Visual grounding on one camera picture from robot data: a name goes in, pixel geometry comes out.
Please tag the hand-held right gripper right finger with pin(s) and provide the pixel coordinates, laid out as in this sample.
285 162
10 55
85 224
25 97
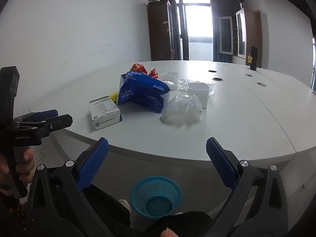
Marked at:
221 164

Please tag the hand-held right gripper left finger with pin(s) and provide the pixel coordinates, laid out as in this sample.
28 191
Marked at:
92 164

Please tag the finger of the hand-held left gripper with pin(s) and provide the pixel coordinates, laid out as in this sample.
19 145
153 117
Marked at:
56 122
45 114

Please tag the red plastic snack bag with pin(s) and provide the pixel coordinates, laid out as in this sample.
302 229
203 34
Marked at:
181 112

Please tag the blue mesh plastic basket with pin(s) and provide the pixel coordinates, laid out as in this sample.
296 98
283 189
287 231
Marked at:
156 206

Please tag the small red snack bag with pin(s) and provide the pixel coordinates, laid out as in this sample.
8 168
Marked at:
153 73

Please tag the person's left forearm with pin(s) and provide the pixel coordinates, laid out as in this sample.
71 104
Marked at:
8 207

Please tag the person's left hand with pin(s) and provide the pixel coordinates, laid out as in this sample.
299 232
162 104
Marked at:
26 159

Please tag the person's right hand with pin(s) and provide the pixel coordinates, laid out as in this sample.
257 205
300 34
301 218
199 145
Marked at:
167 233

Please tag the white cardboard box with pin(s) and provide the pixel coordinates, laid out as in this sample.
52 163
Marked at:
105 111

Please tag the white shoe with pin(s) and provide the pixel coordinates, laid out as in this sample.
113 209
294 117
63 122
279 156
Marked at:
124 203

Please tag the yellow sponge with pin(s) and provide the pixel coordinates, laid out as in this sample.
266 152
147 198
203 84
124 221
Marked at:
114 95

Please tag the white plastic cup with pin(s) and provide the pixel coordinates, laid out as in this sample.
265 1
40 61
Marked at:
169 77
198 95

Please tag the crumpled clear plastic wrap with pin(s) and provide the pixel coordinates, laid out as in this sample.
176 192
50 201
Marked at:
184 82

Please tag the translucent white plastic wrapper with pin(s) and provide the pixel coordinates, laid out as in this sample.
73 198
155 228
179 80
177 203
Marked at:
170 85

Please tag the large red fish-print bag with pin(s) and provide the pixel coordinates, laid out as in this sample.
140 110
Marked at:
138 68

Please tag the yellow star charm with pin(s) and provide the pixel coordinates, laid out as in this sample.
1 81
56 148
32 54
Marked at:
248 58

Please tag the brown glass-door cabinet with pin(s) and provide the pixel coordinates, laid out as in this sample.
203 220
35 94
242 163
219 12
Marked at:
251 34

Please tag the dark wooden cabinet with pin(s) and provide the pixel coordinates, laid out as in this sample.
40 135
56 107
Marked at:
158 29

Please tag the glass balcony door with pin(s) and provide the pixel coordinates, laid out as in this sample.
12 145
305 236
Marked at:
198 24

